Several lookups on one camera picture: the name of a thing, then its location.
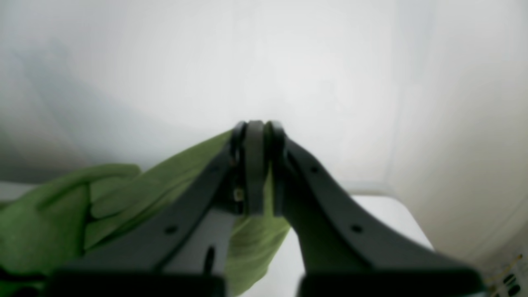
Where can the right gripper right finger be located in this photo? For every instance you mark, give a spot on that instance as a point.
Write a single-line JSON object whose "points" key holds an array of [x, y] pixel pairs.
{"points": [[346, 251]]}

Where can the olive green t-shirt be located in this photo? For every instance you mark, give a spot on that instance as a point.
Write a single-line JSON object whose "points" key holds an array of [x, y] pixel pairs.
{"points": [[52, 223]]}

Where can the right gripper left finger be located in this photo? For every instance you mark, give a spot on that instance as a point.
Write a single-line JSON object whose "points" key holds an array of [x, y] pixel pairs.
{"points": [[182, 251]]}

